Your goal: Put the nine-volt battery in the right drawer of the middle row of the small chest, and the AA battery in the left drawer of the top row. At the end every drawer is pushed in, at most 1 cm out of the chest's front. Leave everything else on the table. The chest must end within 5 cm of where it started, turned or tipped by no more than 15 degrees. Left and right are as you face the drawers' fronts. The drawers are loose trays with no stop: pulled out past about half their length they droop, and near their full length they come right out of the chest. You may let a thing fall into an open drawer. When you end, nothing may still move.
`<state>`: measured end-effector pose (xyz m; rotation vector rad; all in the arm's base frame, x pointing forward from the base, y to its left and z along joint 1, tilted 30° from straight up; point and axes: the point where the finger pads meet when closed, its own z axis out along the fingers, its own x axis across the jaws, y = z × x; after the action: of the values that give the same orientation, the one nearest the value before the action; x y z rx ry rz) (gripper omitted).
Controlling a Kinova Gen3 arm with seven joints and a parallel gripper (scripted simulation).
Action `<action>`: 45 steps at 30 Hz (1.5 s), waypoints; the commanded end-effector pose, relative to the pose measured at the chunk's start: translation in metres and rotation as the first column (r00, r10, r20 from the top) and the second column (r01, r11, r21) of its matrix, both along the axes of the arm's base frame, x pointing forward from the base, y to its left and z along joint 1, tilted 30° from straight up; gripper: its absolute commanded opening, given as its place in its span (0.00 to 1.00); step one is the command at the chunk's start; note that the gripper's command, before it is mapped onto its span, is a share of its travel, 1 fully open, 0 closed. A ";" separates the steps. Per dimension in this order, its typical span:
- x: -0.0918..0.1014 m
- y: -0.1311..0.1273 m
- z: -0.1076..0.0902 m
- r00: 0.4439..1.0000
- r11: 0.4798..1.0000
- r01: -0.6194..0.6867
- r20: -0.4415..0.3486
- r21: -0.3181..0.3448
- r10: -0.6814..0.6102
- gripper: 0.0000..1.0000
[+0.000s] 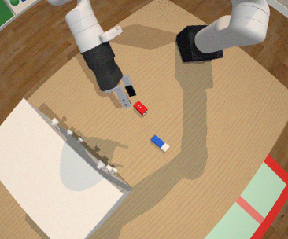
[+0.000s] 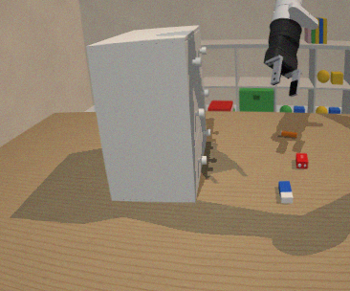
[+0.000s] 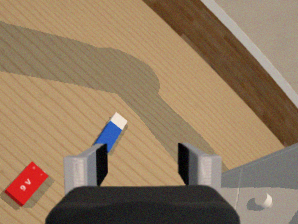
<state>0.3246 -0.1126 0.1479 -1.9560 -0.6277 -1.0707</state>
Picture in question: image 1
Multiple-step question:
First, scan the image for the blue and white eraser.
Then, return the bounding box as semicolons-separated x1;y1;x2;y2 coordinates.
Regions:
151;135;169;152

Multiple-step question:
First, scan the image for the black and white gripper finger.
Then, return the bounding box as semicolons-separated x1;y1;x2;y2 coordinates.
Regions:
121;74;137;97
105;85;131;108

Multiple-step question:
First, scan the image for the red nine-volt battery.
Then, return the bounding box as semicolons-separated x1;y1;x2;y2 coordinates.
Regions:
134;101;148;115

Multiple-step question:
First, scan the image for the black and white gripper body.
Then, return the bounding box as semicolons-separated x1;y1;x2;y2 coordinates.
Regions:
74;24;123;91

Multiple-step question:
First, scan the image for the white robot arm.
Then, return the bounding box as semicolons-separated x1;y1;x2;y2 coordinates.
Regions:
65;0;270;53

